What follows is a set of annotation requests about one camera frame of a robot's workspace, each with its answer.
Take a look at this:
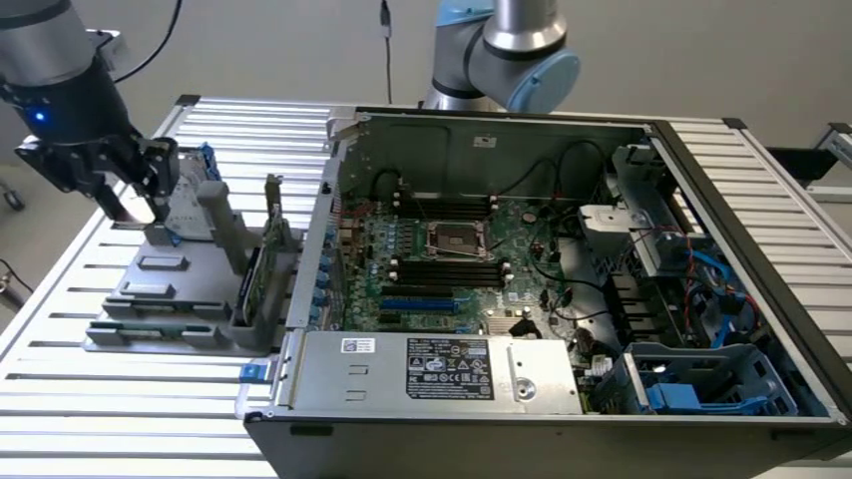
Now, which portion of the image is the long looped black wire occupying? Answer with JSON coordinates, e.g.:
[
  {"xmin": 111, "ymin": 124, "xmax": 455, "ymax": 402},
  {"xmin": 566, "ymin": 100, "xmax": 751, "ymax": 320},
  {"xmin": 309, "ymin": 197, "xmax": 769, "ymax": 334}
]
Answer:
[{"xmin": 499, "ymin": 140, "xmax": 611, "ymax": 202}]

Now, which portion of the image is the black table bracket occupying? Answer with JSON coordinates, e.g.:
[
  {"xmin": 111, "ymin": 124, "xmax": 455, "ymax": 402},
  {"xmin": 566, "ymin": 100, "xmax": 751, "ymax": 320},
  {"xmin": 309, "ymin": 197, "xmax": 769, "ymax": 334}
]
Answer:
[{"xmin": 762, "ymin": 145, "xmax": 835, "ymax": 191}]

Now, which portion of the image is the hard disk with blue carrier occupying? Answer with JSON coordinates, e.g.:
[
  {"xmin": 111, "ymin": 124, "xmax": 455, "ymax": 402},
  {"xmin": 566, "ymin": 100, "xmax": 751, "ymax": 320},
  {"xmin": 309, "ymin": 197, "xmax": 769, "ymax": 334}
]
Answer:
[{"xmin": 158, "ymin": 143, "xmax": 223, "ymax": 247}]

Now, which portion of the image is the grey blue disk bay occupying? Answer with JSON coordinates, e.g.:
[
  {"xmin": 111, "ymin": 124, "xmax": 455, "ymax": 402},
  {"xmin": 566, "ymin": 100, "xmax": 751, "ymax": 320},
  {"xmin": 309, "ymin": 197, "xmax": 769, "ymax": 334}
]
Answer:
[{"xmin": 593, "ymin": 340, "xmax": 801, "ymax": 418}]

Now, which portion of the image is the short black wire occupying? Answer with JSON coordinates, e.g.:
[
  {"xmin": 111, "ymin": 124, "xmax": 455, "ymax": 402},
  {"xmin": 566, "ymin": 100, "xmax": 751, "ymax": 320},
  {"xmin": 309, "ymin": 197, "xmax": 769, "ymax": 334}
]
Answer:
[{"xmin": 370, "ymin": 168, "xmax": 409, "ymax": 202}]

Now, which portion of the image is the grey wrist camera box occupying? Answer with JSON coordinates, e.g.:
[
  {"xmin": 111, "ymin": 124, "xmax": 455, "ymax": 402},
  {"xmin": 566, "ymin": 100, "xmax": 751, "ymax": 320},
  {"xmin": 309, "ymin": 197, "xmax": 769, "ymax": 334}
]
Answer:
[{"xmin": 83, "ymin": 28, "xmax": 129, "ymax": 69}]

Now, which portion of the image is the thin red wire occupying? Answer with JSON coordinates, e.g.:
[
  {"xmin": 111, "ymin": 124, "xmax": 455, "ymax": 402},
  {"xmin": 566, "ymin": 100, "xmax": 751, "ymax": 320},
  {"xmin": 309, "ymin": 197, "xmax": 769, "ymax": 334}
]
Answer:
[{"xmin": 629, "ymin": 227, "xmax": 707, "ymax": 281}]

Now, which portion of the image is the socket locking lever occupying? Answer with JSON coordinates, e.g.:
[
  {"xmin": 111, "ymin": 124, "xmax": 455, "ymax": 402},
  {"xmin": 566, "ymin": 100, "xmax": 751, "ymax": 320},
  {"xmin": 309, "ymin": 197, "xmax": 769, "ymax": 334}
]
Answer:
[{"xmin": 425, "ymin": 243, "xmax": 495, "ymax": 261}]

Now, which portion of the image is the black floor cable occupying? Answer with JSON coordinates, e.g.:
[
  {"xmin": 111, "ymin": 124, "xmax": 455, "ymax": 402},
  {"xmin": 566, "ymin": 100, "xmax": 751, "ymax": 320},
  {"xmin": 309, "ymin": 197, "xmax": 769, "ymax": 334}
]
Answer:
[{"xmin": 0, "ymin": 257, "xmax": 35, "ymax": 308}]

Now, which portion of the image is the green motherboard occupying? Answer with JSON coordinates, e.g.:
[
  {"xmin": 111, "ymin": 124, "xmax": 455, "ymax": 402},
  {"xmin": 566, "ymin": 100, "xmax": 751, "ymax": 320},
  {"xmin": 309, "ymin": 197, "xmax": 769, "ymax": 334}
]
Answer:
[{"xmin": 330, "ymin": 197, "xmax": 581, "ymax": 341}]

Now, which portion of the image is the grey plastic parts rack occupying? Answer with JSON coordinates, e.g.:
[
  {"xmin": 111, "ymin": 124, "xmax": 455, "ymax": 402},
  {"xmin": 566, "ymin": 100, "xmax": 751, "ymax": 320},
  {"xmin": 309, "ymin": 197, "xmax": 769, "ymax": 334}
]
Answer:
[{"xmin": 81, "ymin": 144, "xmax": 309, "ymax": 356}]

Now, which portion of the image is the blue expansion slot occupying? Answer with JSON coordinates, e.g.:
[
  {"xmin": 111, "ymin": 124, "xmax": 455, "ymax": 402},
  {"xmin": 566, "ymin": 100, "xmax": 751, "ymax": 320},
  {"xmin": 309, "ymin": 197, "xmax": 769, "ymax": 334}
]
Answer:
[{"xmin": 378, "ymin": 297, "xmax": 455, "ymax": 312}]

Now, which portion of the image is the green graphics card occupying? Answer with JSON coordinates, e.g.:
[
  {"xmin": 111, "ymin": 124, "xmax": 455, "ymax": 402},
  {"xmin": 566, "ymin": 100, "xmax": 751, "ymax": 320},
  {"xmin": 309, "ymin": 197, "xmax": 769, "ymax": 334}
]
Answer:
[{"xmin": 235, "ymin": 173, "xmax": 295, "ymax": 326}]

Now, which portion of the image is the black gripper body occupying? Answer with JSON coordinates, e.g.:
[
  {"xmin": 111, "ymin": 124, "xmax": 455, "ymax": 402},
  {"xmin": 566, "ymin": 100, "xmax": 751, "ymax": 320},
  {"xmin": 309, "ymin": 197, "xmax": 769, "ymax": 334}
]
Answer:
[{"xmin": 0, "ymin": 57, "xmax": 145, "ymax": 152}]

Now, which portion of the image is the CPU socket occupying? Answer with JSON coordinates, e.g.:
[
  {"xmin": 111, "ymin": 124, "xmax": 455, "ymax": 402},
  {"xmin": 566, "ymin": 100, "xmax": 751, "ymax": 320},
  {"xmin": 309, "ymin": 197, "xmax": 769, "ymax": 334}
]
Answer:
[{"xmin": 423, "ymin": 218, "xmax": 498, "ymax": 264}]

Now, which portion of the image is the black expansion slot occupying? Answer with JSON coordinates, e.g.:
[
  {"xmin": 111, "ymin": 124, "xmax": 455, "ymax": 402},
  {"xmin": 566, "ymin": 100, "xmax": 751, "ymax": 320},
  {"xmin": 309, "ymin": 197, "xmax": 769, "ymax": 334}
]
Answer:
[{"xmin": 379, "ymin": 284, "xmax": 454, "ymax": 298}]

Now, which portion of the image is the thin black hanging cable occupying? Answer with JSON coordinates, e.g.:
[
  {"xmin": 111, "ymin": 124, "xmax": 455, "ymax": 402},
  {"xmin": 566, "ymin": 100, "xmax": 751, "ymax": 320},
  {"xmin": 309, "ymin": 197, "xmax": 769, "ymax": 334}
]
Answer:
[{"xmin": 378, "ymin": 0, "xmax": 397, "ymax": 108}]

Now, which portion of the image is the aluminium profile rail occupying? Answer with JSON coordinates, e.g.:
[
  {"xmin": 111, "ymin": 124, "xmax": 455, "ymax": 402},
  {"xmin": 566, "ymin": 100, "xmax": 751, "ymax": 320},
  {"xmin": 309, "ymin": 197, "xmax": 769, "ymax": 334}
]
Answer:
[{"xmin": 806, "ymin": 121, "xmax": 852, "ymax": 204}]

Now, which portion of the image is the blue data wire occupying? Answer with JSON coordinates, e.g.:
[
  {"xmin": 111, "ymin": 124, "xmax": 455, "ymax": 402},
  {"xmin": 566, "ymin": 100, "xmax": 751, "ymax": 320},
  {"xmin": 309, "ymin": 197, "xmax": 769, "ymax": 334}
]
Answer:
[{"xmin": 689, "ymin": 247, "xmax": 761, "ymax": 351}]

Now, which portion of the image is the silver metal drive cage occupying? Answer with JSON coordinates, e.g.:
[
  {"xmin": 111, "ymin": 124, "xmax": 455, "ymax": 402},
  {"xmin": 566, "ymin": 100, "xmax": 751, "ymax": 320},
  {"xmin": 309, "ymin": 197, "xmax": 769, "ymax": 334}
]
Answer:
[{"xmin": 574, "ymin": 143, "xmax": 710, "ymax": 281}]

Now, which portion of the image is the silver power supply unit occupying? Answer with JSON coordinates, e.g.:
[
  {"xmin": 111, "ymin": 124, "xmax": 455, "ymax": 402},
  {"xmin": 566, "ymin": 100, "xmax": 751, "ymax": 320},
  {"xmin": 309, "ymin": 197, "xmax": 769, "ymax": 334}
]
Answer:
[{"xmin": 283, "ymin": 330, "xmax": 585, "ymax": 416}]

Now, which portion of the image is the open black PC case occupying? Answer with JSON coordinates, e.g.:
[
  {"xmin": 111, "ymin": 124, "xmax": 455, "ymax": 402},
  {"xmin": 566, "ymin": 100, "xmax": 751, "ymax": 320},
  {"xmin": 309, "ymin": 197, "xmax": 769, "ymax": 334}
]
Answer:
[{"xmin": 239, "ymin": 104, "xmax": 852, "ymax": 479}]

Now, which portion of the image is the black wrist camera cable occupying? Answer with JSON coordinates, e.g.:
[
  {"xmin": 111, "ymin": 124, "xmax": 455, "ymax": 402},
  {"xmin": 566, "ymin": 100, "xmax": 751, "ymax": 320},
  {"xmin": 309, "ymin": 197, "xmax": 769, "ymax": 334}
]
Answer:
[{"xmin": 109, "ymin": 0, "xmax": 183, "ymax": 85}]

